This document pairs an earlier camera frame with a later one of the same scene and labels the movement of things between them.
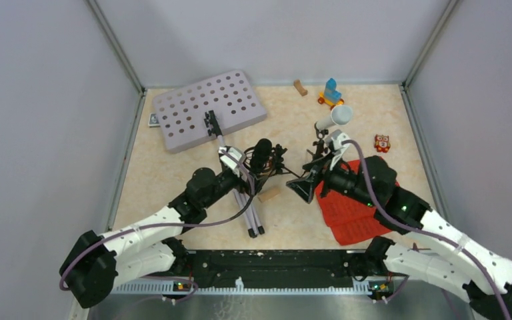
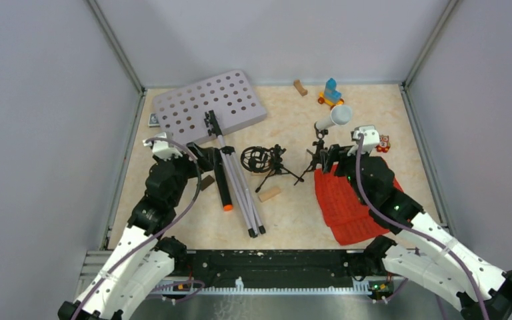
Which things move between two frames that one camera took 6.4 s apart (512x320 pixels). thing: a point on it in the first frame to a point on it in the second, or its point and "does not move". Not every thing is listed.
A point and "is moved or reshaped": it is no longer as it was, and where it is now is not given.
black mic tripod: (278, 167) does not move
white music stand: (235, 104) does not move
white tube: (340, 115) does not move
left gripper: (241, 183) to (205, 155)
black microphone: (261, 155) is moved or reshaped
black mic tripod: (319, 146) does not move
